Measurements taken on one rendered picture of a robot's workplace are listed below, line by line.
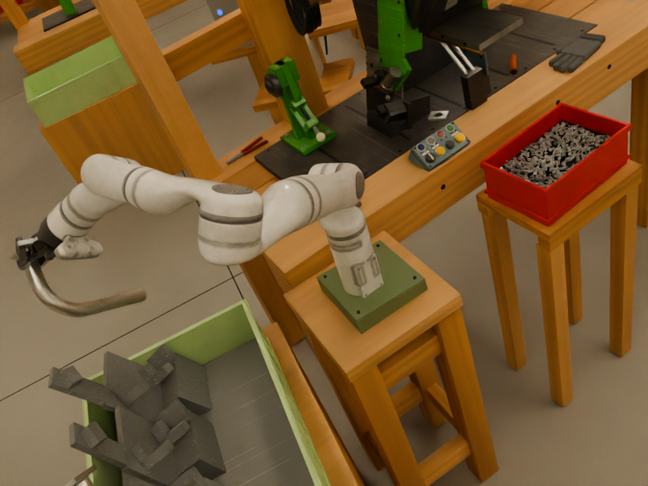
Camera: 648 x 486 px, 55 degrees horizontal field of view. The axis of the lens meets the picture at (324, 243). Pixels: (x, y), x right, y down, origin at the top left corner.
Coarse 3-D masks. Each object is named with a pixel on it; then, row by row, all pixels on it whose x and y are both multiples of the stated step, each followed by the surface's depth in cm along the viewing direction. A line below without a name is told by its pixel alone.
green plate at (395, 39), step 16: (384, 0) 171; (400, 0) 165; (384, 16) 173; (400, 16) 167; (384, 32) 176; (400, 32) 169; (416, 32) 173; (384, 48) 178; (400, 48) 172; (416, 48) 175; (384, 64) 181
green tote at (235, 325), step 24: (240, 312) 144; (192, 336) 143; (216, 336) 145; (240, 336) 148; (264, 336) 145; (144, 360) 142; (192, 360) 147; (264, 360) 128; (96, 408) 138; (288, 408) 118; (312, 456) 118; (96, 480) 121; (120, 480) 131; (312, 480) 106
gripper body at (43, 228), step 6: (42, 222) 116; (42, 228) 115; (48, 228) 114; (36, 234) 116; (42, 234) 115; (48, 234) 115; (36, 240) 116; (42, 240) 116; (48, 240) 115; (54, 240) 115; (60, 240) 115; (36, 246) 117; (42, 246) 118; (54, 246) 116
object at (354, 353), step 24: (384, 240) 160; (312, 288) 155; (432, 288) 143; (312, 312) 149; (336, 312) 147; (408, 312) 140; (432, 312) 138; (312, 336) 148; (336, 336) 142; (360, 336) 140; (384, 336) 138; (408, 336) 138; (336, 360) 137; (360, 360) 135
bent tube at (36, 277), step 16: (16, 256) 124; (32, 272) 123; (32, 288) 123; (48, 288) 123; (48, 304) 123; (64, 304) 124; (80, 304) 127; (96, 304) 130; (112, 304) 133; (128, 304) 137
